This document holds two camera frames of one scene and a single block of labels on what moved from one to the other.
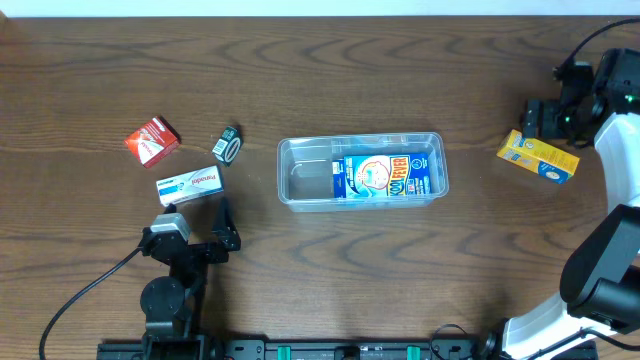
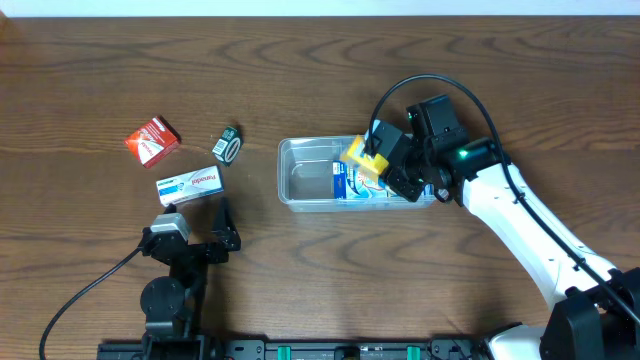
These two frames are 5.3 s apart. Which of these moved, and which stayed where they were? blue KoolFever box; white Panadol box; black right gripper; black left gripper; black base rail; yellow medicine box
Moved: yellow medicine box; black right gripper
Stayed: black base rail; white Panadol box; black left gripper; blue KoolFever box
